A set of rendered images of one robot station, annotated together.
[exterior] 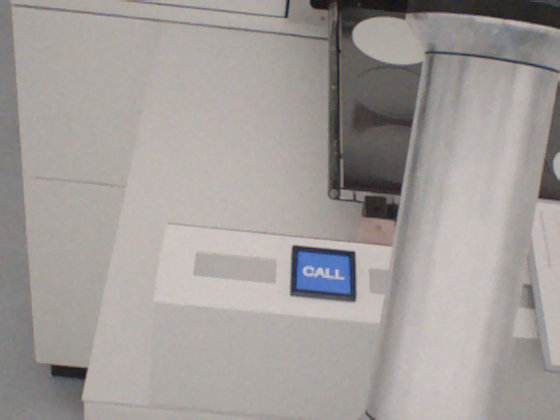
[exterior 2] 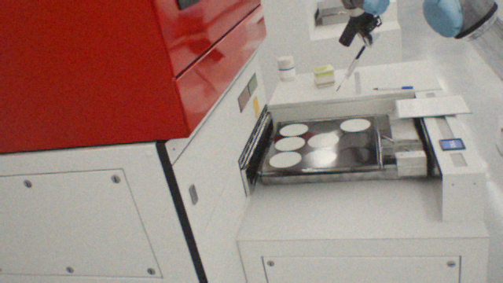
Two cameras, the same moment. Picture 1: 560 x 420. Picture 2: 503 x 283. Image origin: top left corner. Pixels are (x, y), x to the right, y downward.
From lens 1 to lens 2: 1.30 m
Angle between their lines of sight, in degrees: 58
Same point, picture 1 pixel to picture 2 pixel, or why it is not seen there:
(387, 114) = (332, 158)
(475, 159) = not seen: outside the picture
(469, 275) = not seen: outside the picture
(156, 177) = (353, 230)
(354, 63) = (302, 166)
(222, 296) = (474, 160)
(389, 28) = (277, 160)
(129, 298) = (430, 230)
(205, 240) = (447, 166)
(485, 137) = not seen: outside the picture
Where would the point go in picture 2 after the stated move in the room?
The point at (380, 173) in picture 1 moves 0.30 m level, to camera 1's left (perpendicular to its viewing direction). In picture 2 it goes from (368, 158) to (362, 221)
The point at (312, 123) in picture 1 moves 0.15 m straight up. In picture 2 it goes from (310, 195) to (303, 151)
